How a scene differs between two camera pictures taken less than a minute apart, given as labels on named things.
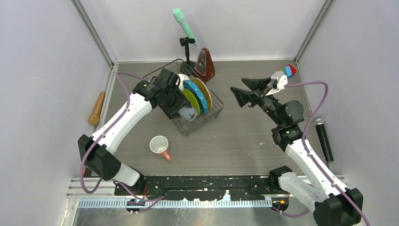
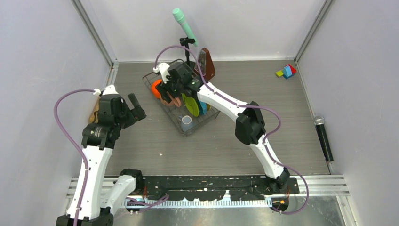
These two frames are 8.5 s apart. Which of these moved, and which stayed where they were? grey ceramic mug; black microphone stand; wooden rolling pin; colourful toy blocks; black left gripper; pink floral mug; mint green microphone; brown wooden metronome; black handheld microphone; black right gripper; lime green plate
Moved: black left gripper; black right gripper; grey ceramic mug; pink floral mug
Stayed: black microphone stand; mint green microphone; lime green plate; colourful toy blocks; brown wooden metronome; wooden rolling pin; black handheld microphone
